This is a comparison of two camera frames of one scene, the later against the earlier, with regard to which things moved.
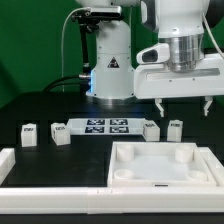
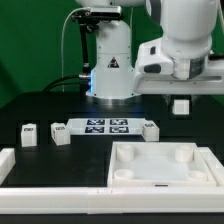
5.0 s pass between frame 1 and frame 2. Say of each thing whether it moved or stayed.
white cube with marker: moved
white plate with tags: stayed
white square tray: stayed
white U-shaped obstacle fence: stayed
